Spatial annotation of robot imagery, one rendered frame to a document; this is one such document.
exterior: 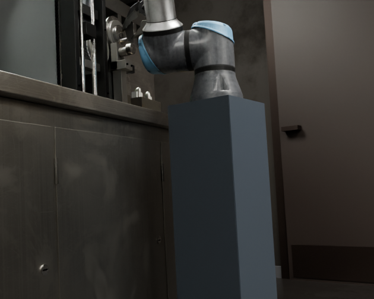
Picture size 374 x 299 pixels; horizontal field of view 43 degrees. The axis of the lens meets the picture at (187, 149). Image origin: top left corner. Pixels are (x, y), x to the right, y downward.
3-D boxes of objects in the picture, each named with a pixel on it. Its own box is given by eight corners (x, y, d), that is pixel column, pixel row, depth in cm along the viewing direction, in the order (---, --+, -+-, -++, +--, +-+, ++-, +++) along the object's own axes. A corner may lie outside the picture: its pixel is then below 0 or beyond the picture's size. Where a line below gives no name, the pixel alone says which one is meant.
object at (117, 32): (126, 29, 184) (126, 48, 182) (121, 30, 184) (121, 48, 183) (115, 21, 177) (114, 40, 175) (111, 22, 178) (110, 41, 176)
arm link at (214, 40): (234, 62, 130) (230, 13, 131) (184, 67, 132) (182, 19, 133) (237, 72, 141) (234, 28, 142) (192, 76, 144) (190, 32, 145)
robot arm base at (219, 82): (253, 103, 138) (250, 69, 138) (225, 96, 125) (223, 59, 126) (209, 110, 146) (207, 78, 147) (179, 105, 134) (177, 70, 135)
